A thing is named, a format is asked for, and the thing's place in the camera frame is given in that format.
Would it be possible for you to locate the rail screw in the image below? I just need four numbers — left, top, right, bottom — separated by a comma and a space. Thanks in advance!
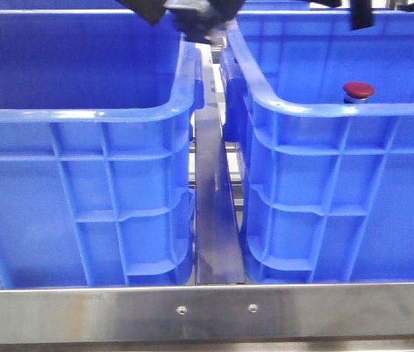
176, 306, 187, 315
247, 304, 258, 314

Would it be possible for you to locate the right rail screw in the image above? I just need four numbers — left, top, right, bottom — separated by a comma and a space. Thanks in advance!
247, 304, 258, 314

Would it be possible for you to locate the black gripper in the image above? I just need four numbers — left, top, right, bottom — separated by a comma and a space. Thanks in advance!
164, 1, 245, 45

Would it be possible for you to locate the blue plastic crate left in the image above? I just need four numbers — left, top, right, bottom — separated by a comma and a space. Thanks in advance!
0, 10, 203, 289

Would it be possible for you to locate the metal divider rail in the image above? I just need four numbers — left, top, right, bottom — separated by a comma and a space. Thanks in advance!
195, 52, 246, 285

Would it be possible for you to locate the blue plastic crate right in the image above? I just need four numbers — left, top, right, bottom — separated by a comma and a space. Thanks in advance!
221, 10, 414, 284

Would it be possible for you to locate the blue crate rear left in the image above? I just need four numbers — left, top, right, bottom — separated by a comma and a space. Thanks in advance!
0, 0, 125, 10

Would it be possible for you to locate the blue crate rear right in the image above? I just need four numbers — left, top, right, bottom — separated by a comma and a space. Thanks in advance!
242, 0, 310, 11

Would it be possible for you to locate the blue plastic crate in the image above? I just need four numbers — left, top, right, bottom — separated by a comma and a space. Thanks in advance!
221, 10, 414, 284
0, 10, 203, 289

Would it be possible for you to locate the left rail screw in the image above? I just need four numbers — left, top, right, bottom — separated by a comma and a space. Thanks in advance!
176, 306, 187, 315

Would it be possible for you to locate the stainless steel front rail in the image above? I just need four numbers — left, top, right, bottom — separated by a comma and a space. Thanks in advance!
0, 282, 414, 344

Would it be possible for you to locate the red mushroom push button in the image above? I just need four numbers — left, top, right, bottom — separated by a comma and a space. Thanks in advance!
343, 81, 375, 104

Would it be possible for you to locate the yellow mushroom push button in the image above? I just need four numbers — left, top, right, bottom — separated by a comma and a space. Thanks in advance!
206, 23, 228, 47

